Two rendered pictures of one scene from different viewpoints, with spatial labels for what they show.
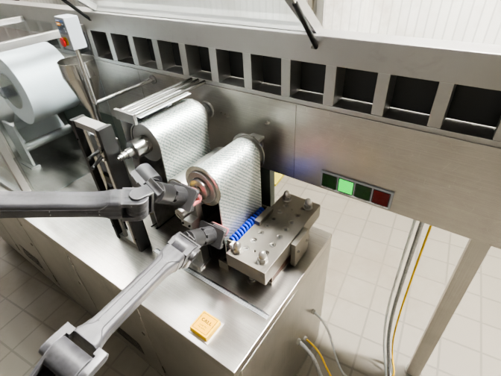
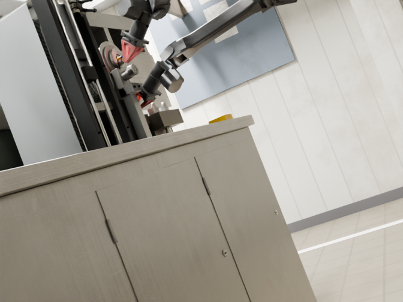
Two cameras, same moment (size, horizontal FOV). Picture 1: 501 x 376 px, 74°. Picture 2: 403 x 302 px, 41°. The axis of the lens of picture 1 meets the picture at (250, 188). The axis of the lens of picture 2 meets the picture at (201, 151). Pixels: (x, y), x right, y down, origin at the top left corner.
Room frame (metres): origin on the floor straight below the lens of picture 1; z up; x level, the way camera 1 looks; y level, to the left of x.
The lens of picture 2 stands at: (1.05, 2.06, 0.78)
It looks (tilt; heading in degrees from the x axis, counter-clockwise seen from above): 2 degrees up; 259
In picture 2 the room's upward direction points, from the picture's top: 21 degrees counter-clockwise
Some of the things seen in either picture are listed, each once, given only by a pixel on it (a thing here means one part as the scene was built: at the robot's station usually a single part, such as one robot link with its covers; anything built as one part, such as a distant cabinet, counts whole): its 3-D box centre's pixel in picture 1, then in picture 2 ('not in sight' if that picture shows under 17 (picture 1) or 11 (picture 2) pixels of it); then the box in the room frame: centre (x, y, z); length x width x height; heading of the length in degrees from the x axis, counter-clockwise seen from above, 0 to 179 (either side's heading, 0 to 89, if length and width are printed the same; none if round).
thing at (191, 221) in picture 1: (194, 233); (137, 108); (0.86, 0.21, 1.05); 0.06 x 0.05 x 0.31; 143
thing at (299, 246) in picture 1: (300, 247); not in sight; (0.85, -0.17, 0.96); 0.10 x 0.03 x 0.11; 143
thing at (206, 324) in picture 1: (205, 325); (220, 120); (0.59, 0.17, 0.91); 0.07 x 0.07 x 0.02; 53
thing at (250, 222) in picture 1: (248, 224); not in sight; (0.92, 0.02, 1.03); 0.21 x 0.04 x 0.03; 143
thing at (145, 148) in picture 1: (139, 147); not in sight; (1.00, 0.37, 1.33); 0.06 x 0.06 x 0.06; 53
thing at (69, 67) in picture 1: (78, 67); not in sight; (1.39, 0.66, 1.50); 0.14 x 0.14 x 0.06
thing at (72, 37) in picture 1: (68, 32); not in sight; (1.23, 0.57, 1.66); 0.07 x 0.07 x 0.10; 47
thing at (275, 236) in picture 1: (276, 233); (132, 135); (0.89, -0.09, 1.00); 0.40 x 0.16 x 0.06; 143
